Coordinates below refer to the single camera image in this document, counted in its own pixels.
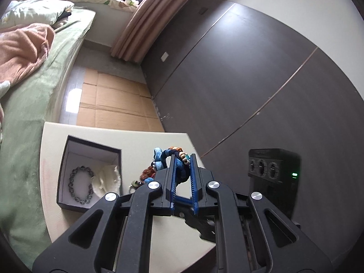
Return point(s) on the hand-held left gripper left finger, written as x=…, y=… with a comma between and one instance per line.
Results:
x=171, y=186

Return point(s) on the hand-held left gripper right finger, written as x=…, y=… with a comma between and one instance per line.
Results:
x=194, y=186

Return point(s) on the black jewelry box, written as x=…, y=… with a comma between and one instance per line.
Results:
x=66, y=189

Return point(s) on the small metal charm trinket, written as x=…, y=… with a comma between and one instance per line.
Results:
x=135, y=185

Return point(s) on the white crumpled tissue paper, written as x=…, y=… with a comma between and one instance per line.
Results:
x=106, y=177

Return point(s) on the black power station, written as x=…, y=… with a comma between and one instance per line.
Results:
x=271, y=159

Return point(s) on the flattened cardboard sheets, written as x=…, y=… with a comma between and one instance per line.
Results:
x=116, y=102

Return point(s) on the pink curtain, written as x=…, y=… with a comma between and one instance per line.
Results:
x=142, y=25

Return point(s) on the white cloth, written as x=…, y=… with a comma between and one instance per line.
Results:
x=4, y=88

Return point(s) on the pink blanket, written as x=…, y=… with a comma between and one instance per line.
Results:
x=21, y=51

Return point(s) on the pale green pillow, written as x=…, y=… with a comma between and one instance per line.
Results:
x=34, y=10

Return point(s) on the white wall socket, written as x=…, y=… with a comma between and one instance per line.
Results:
x=165, y=56

